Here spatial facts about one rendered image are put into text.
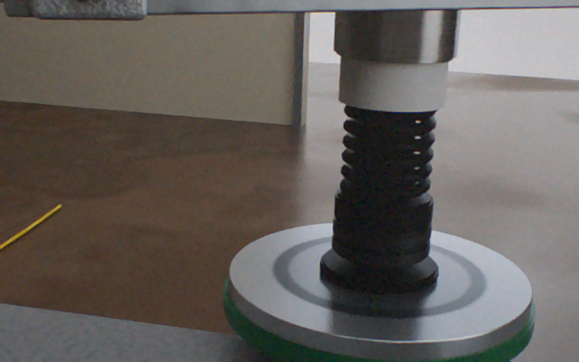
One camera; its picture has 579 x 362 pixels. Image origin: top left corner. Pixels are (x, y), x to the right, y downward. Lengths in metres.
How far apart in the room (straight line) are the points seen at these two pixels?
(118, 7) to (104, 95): 5.49
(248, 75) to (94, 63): 1.17
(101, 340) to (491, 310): 0.27
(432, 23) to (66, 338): 0.33
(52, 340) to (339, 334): 0.22
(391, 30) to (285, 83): 4.88
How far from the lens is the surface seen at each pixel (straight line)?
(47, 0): 0.35
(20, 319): 0.62
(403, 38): 0.46
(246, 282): 0.51
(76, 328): 0.59
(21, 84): 6.18
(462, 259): 0.58
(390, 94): 0.47
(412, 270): 0.53
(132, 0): 0.36
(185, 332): 0.57
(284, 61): 5.32
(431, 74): 0.48
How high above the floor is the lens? 1.09
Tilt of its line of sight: 19 degrees down
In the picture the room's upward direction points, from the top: 2 degrees clockwise
